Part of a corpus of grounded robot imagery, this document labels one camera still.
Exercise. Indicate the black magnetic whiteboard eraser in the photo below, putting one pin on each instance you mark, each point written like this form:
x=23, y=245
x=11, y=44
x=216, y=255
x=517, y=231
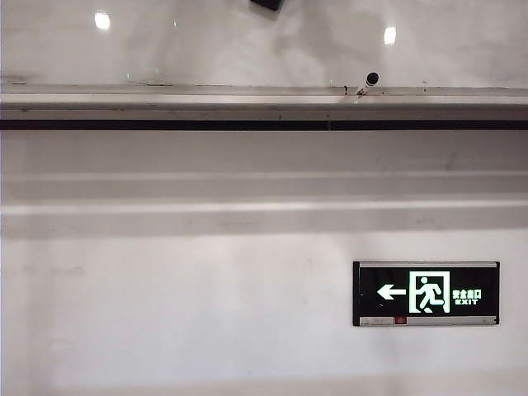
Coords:
x=269, y=3

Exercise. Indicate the aluminium whiteboard marker tray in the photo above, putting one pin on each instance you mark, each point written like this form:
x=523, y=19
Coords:
x=206, y=107

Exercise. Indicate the white whiteboard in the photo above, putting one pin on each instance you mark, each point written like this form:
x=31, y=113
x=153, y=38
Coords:
x=206, y=49

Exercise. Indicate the white marker with black cap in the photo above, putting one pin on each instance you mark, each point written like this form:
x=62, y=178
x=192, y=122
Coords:
x=368, y=84

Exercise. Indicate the black green emergency exit sign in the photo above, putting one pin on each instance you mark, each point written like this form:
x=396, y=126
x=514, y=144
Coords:
x=425, y=293

